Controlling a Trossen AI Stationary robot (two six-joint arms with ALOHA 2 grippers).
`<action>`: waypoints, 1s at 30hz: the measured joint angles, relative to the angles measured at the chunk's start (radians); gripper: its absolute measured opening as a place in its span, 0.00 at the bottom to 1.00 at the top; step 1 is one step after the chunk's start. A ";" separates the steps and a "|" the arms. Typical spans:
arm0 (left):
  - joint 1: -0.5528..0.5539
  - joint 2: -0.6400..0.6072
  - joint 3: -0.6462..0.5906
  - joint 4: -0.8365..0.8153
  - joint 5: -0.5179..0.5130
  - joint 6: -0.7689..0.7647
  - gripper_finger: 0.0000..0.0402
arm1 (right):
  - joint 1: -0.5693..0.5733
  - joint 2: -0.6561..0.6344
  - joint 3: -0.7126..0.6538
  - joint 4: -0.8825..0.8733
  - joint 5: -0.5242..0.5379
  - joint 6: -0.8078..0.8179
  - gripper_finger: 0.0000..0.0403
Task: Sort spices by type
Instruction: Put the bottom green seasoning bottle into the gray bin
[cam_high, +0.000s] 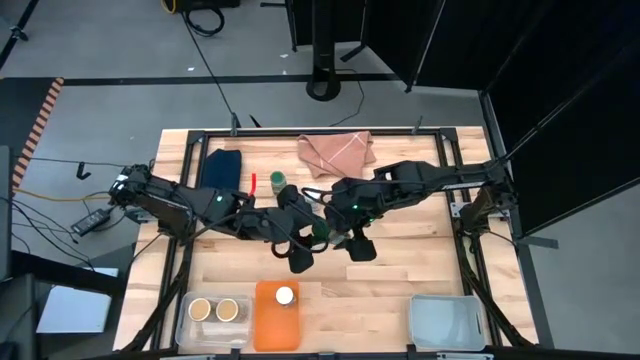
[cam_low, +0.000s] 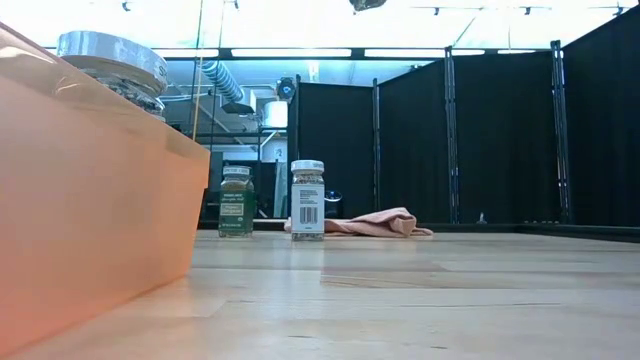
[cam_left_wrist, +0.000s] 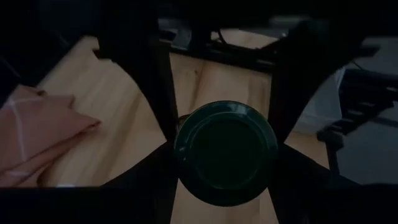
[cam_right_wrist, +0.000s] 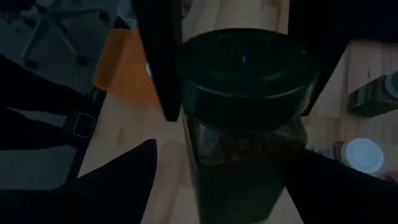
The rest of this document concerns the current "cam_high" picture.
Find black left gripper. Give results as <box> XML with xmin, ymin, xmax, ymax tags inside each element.
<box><xmin>244</xmin><ymin>207</ymin><xmax>332</xmax><ymax>275</ymax></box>

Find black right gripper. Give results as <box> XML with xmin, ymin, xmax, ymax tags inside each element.
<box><xmin>323</xmin><ymin>197</ymin><xmax>379</xmax><ymax>263</ymax></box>

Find small white cup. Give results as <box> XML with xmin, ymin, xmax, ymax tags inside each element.
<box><xmin>274</xmin><ymin>285</ymin><xmax>299</xmax><ymax>309</ymax></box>

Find tan-lidded glass spice jar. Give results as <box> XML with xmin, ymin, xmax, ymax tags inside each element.
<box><xmin>214</xmin><ymin>297</ymin><xmax>250</xmax><ymax>324</ymax></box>
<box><xmin>187</xmin><ymin>297</ymin><xmax>214</xmax><ymax>324</ymax></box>

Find orange plastic bin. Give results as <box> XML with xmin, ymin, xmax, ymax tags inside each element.
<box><xmin>252</xmin><ymin>279</ymin><xmax>303</xmax><ymax>353</ymax></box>

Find pink checked cloth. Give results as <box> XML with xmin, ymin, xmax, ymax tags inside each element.
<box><xmin>296</xmin><ymin>130</ymin><xmax>378</xmax><ymax>181</ymax></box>

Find navy blue cloth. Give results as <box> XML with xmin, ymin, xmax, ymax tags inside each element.
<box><xmin>199</xmin><ymin>148</ymin><xmax>244</xmax><ymax>192</ymax></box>

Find grey plastic bin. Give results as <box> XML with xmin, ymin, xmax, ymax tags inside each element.
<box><xmin>407</xmin><ymin>293</ymin><xmax>488</xmax><ymax>353</ymax></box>

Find clear plastic bin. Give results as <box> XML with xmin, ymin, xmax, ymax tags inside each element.
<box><xmin>174</xmin><ymin>291</ymin><xmax>254</xmax><ymax>350</ymax></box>

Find black floor stand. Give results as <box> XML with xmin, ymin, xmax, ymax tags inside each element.
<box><xmin>304</xmin><ymin>0</ymin><xmax>369</xmax><ymax>103</ymax></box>

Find black power adapter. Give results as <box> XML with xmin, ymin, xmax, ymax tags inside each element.
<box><xmin>69</xmin><ymin>207</ymin><xmax>113</xmax><ymax>237</ymax></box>

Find white flat board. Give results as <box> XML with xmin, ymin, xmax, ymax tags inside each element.
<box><xmin>35</xmin><ymin>267</ymin><xmax>120</xmax><ymax>335</ymax></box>

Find orange black hazard tape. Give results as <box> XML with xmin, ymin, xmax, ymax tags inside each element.
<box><xmin>9</xmin><ymin>76</ymin><xmax>66</xmax><ymax>194</ymax></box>

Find black metal table frame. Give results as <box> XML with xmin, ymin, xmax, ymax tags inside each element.
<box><xmin>119</xmin><ymin>125</ymin><xmax>541</xmax><ymax>360</ymax></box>

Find thin black cable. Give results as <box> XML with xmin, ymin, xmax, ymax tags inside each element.
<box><xmin>327</xmin><ymin>68</ymin><xmax>367</xmax><ymax>128</ymax></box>

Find long black cable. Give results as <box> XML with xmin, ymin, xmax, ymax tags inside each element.
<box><xmin>180</xmin><ymin>12</ymin><xmax>241</xmax><ymax>129</ymax></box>

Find coiled black cable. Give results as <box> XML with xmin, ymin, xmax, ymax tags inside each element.
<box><xmin>180</xmin><ymin>3</ymin><xmax>226</xmax><ymax>39</ymax></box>

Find black floor cable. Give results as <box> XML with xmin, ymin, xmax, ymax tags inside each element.
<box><xmin>19</xmin><ymin>156</ymin><xmax>132</xmax><ymax>170</ymax></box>

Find black desk frame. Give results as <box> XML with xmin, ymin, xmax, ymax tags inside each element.
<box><xmin>0</xmin><ymin>248</ymin><xmax>135</xmax><ymax>360</ymax></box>

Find black adapter cables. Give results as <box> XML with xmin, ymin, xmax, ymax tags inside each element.
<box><xmin>0</xmin><ymin>197</ymin><xmax>96</xmax><ymax>271</ymax></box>

